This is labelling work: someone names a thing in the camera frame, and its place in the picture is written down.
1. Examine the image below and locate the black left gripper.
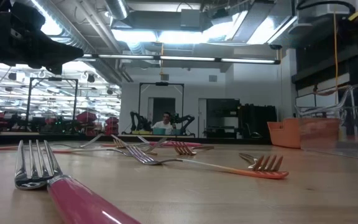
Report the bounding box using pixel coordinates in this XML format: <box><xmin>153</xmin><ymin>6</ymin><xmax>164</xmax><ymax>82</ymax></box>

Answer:
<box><xmin>0</xmin><ymin>1</ymin><xmax>84</xmax><ymax>75</ymax></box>

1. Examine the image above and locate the red background object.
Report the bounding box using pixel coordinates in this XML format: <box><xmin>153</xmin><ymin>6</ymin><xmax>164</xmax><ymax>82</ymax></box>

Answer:
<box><xmin>105</xmin><ymin>116</ymin><xmax>120</xmax><ymax>135</ymax></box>
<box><xmin>75</xmin><ymin>111</ymin><xmax>98</xmax><ymax>124</ymax></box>

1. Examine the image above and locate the clear plastic bin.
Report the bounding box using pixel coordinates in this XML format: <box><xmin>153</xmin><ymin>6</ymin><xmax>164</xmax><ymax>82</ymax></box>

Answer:
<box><xmin>293</xmin><ymin>80</ymin><xmax>358</xmax><ymax>162</ymax></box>

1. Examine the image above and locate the person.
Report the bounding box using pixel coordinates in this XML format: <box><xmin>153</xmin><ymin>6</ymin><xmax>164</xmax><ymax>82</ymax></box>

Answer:
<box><xmin>150</xmin><ymin>111</ymin><xmax>174</xmax><ymax>131</ymax></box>

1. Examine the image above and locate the long LED light bar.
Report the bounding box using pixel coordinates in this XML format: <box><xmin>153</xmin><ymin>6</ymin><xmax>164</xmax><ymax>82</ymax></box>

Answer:
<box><xmin>82</xmin><ymin>53</ymin><xmax>281</xmax><ymax>65</ymax></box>

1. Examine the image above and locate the teal box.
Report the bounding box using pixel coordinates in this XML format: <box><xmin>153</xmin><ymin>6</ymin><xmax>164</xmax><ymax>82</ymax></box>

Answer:
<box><xmin>152</xmin><ymin>128</ymin><xmax>181</xmax><ymax>136</ymax></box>

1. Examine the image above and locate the orange plastic bin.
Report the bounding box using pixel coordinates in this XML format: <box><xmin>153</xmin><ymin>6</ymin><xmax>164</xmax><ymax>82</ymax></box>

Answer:
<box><xmin>267</xmin><ymin>117</ymin><xmax>341</xmax><ymax>149</ymax></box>

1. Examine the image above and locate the black cabinet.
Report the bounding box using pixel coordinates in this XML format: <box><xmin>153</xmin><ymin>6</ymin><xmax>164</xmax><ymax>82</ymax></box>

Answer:
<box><xmin>240</xmin><ymin>104</ymin><xmax>278</xmax><ymax>139</ymax></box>

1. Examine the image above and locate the black background rig frame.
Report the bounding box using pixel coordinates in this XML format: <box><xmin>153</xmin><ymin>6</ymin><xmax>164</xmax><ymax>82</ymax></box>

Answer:
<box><xmin>138</xmin><ymin>82</ymin><xmax>185</xmax><ymax>134</ymax></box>
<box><xmin>25</xmin><ymin>77</ymin><xmax>79</xmax><ymax>133</ymax></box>

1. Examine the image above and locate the silver ventilation duct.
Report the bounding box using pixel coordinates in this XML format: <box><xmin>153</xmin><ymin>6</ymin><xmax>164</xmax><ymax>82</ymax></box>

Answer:
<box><xmin>29</xmin><ymin>0</ymin><xmax>127</xmax><ymax>83</ymax></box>
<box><xmin>104</xmin><ymin>0</ymin><xmax>131</xmax><ymax>20</ymax></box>

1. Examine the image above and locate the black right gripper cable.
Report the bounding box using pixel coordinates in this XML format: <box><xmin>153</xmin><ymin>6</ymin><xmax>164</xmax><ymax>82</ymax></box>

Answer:
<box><xmin>296</xmin><ymin>0</ymin><xmax>358</xmax><ymax>15</ymax></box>

